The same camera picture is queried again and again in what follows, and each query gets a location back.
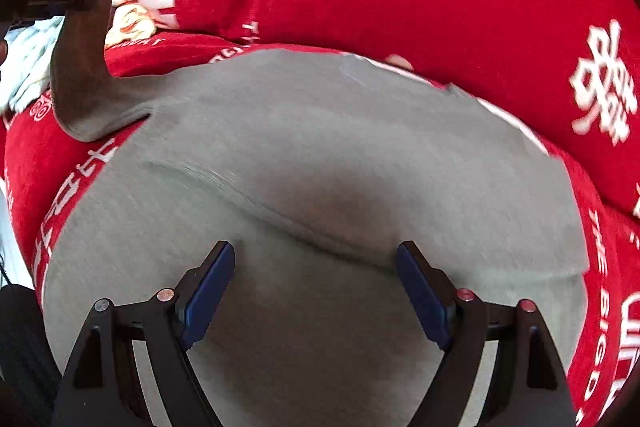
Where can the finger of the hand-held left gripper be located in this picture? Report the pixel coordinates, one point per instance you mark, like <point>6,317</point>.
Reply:
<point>82,2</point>

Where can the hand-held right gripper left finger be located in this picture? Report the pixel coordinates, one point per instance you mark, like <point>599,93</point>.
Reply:
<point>210,297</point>

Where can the pile of white patterned clothes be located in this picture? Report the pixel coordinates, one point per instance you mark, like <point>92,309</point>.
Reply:
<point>30,52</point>

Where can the grey small garment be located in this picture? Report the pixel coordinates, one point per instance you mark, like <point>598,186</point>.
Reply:
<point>300,132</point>

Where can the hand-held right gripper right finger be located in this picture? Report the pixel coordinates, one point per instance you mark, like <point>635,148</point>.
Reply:
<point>422,302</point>

